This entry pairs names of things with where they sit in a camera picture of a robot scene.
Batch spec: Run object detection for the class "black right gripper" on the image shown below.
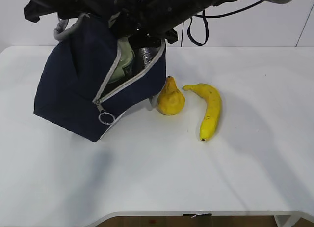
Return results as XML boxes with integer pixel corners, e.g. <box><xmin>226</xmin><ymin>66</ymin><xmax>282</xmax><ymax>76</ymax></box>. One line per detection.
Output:
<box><xmin>109</xmin><ymin>0</ymin><xmax>178</xmax><ymax>48</ymax></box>

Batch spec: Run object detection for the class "green lid glass container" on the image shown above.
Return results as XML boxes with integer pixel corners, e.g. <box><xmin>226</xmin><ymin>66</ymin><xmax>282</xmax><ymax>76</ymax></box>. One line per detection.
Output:
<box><xmin>109</xmin><ymin>37</ymin><xmax>135</xmax><ymax>83</ymax></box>

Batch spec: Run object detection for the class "yellow pear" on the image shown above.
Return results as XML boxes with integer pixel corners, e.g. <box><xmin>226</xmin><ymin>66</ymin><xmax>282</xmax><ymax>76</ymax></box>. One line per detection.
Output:
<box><xmin>157</xmin><ymin>76</ymin><xmax>185</xmax><ymax>115</ymax></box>

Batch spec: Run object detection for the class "navy lunch bag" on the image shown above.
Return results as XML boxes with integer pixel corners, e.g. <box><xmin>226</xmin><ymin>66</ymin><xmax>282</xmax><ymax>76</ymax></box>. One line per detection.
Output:
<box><xmin>34</xmin><ymin>16</ymin><xmax>166</xmax><ymax>142</ymax></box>

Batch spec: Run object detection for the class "yellow banana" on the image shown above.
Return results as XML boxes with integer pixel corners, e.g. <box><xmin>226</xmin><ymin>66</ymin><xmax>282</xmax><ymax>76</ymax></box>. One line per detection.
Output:
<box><xmin>183</xmin><ymin>83</ymin><xmax>222</xmax><ymax>141</ymax></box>

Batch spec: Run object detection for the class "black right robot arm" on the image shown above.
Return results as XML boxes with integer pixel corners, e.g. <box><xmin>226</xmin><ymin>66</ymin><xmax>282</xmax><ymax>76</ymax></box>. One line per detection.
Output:
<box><xmin>110</xmin><ymin>0</ymin><xmax>292</xmax><ymax>48</ymax></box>

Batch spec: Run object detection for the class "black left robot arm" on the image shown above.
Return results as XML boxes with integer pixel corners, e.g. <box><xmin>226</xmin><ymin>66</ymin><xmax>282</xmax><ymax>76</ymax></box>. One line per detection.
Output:
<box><xmin>24</xmin><ymin>0</ymin><xmax>114</xmax><ymax>23</ymax></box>

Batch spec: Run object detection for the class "white table leg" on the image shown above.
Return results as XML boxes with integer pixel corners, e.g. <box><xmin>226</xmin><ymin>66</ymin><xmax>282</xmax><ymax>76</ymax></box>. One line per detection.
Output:
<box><xmin>274</xmin><ymin>215</ymin><xmax>301</xmax><ymax>227</ymax></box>

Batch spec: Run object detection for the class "black cable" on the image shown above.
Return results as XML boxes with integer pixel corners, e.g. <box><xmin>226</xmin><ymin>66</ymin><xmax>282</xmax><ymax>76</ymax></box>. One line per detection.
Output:
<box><xmin>180</xmin><ymin>0</ymin><xmax>264</xmax><ymax>48</ymax></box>

